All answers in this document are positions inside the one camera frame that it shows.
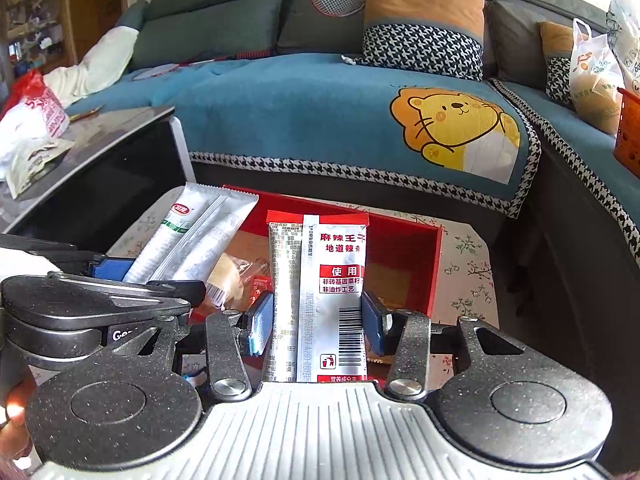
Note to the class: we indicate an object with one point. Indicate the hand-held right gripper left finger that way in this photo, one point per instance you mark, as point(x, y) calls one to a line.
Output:
point(260, 325)

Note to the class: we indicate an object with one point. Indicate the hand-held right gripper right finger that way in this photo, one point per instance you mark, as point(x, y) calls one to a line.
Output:
point(375, 322)

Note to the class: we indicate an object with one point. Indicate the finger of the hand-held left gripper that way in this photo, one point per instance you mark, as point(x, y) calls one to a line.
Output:
point(175, 291)
point(112, 269)

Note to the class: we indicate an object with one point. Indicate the clear round pastry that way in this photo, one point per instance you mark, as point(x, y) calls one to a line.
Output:
point(225, 272)

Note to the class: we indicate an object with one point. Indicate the long white green snack packet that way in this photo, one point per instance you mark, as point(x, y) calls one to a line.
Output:
point(190, 230)

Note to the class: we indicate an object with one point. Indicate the red and silver snack packet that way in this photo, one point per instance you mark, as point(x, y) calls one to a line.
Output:
point(320, 285)

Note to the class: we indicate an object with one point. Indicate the red cardboard box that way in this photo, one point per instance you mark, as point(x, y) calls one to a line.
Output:
point(400, 260)

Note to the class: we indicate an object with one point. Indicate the person's left hand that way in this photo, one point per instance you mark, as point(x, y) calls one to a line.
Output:
point(15, 410)

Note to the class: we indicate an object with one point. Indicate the crumpled beige packet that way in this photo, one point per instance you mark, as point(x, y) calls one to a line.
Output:
point(37, 165)

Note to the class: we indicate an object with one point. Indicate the white bag with red print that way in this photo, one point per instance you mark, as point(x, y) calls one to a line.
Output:
point(35, 120)

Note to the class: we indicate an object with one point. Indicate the red plastic bag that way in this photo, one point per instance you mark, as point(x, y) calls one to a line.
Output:
point(25, 90)

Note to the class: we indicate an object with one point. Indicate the white jacket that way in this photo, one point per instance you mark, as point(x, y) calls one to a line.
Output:
point(95, 67)

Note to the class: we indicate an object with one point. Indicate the blue lion sofa cover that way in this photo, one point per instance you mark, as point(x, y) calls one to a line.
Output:
point(300, 110)

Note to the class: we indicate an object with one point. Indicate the grey green sofa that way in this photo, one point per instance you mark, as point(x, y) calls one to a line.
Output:
point(210, 25)

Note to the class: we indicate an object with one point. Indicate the white crumpled tissue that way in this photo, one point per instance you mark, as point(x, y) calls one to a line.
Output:
point(348, 59)

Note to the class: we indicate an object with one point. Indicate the wooden cabinet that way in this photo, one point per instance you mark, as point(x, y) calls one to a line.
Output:
point(90, 5)

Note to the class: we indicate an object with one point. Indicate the blue houndstooth edged sofa cover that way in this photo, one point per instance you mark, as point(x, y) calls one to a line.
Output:
point(575, 135)

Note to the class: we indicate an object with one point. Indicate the large orange houndstooth cushion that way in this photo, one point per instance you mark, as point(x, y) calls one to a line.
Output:
point(425, 15)

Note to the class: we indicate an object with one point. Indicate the orange plastic basket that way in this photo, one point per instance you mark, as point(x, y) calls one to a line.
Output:
point(629, 135)

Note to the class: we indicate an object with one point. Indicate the white plastic bag with food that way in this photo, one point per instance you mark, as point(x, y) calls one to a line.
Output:
point(597, 90)

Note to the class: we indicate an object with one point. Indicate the small orange houndstooth cushion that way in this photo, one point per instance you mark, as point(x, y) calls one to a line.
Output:
point(557, 50)

